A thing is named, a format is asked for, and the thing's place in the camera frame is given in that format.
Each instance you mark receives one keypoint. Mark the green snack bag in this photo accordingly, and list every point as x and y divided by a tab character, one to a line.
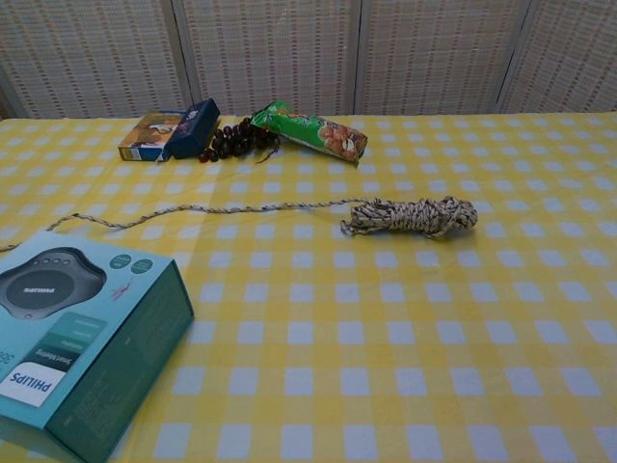
313	132

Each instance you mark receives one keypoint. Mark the yellow checkered tablecloth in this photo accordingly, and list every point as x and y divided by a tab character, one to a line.
337	337

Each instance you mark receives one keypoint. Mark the dark red grape bunch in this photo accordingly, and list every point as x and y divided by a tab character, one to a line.
231	140

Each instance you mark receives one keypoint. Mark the dark blue carton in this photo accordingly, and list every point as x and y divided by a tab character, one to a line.
193	128

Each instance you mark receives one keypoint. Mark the woven folding screen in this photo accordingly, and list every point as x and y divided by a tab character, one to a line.
270	48

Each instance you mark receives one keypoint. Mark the flat orange picture box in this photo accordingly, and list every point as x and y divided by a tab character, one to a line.
144	135

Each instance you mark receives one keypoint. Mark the teal Philips product box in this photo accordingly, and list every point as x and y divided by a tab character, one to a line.
96	337

